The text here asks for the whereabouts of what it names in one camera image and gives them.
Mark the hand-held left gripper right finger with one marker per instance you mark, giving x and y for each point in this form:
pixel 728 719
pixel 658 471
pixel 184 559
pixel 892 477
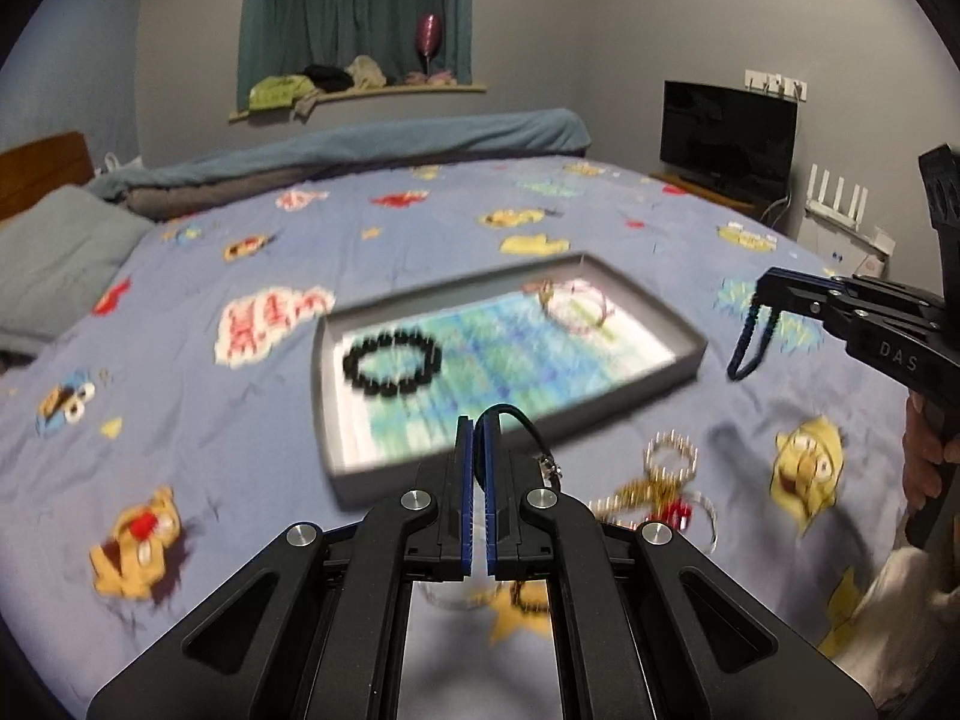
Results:
pixel 491 480

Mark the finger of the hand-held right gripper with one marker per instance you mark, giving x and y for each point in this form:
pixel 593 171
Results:
pixel 780 291

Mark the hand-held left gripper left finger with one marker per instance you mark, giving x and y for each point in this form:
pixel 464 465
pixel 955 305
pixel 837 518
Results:
pixel 469 480

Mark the grey cardboard tray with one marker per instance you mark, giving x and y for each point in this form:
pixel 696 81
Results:
pixel 679 360

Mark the person's right hand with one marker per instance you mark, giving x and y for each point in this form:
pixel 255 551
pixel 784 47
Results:
pixel 924 457

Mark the white box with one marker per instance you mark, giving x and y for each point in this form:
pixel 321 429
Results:
pixel 851 247

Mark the white router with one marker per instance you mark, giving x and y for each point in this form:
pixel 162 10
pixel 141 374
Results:
pixel 836 206

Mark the wooden television stand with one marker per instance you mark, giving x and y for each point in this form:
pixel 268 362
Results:
pixel 720 199

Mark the black television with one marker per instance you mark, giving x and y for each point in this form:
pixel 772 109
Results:
pixel 724 131

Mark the cartoon printed bed sheet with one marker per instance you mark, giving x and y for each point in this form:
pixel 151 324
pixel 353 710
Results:
pixel 450 240

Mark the blue blanket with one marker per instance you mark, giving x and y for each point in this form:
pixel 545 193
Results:
pixel 375 142

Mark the window sill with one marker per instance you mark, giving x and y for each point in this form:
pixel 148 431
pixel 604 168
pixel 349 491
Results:
pixel 420 92

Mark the grey blanket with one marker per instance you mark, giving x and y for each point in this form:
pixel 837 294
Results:
pixel 195 199

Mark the pink cloth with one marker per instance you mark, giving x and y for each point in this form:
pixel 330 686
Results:
pixel 431 78

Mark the olive cloth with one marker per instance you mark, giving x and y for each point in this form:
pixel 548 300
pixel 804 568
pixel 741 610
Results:
pixel 307 106

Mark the beige cloth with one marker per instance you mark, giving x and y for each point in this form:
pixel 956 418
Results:
pixel 367 72

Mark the black cloth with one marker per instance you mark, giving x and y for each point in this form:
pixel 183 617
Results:
pixel 328 77

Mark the green cloth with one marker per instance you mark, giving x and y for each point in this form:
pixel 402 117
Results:
pixel 277 92

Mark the pink wine glass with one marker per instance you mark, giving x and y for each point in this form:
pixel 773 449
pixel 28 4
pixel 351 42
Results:
pixel 428 34

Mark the grey pillow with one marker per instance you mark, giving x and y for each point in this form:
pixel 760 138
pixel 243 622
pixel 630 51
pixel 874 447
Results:
pixel 60 262

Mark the white plastic bag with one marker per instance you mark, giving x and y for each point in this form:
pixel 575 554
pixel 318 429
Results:
pixel 120 163

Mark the wooden headboard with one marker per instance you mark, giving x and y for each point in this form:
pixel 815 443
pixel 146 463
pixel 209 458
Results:
pixel 45 161

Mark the wall hook rack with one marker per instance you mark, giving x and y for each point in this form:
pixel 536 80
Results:
pixel 776 82

